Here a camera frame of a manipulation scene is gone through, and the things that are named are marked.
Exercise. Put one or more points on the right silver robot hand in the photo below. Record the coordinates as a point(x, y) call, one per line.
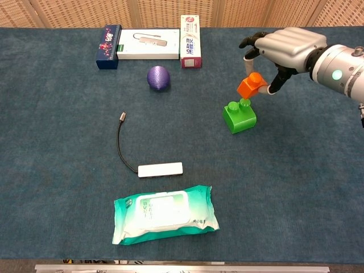
point(290, 48)

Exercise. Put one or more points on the orange toy brick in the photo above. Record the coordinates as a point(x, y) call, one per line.
point(251, 85)

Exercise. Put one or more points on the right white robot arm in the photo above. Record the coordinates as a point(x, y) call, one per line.
point(341, 68)

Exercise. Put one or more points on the green toy brick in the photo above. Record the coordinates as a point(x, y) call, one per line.
point(240, 119)

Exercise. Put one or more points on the white toothpaste box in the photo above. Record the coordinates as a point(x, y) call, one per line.
point(191, 42)

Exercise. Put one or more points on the purple ribbed ball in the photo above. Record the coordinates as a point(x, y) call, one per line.
point(158, 78)

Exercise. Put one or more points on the white USB hub box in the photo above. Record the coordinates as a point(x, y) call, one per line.
point(148, 48)

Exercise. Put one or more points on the dark blue patterned box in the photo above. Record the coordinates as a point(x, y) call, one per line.
point(108, 48)

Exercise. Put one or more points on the woven folding screen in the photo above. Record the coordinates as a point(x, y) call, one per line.
point(85, 12)

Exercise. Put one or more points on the green wet wipes pack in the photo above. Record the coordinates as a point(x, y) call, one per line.
point(165, 214)

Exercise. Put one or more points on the aluminium profile rail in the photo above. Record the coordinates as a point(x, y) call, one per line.
point(182, 268)

